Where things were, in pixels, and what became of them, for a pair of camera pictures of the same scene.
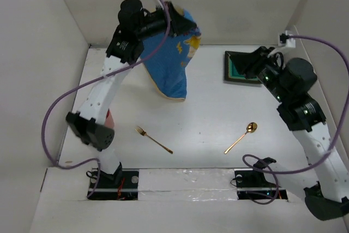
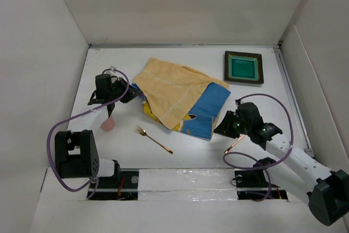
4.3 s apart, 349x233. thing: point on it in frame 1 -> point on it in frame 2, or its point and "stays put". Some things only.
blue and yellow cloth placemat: [168, 70] -> [181, 99]
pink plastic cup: [109, 121] stays put
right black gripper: [247, 63] -> [224, 128]
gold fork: [144, 133] stays put
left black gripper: [179, 24] -> [134, 93]
